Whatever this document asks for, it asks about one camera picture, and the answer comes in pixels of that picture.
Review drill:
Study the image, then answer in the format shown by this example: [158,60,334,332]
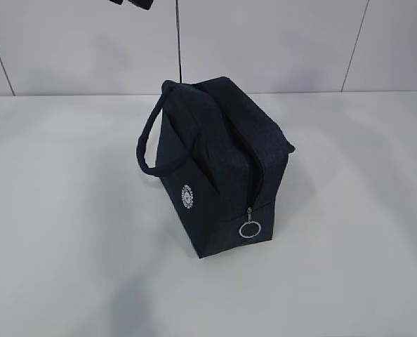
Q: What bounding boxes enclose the navy blue lunch bag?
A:
[136,77,295,258]

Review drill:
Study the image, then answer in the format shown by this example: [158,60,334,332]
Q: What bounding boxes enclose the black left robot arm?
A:
[110,0,154,11]

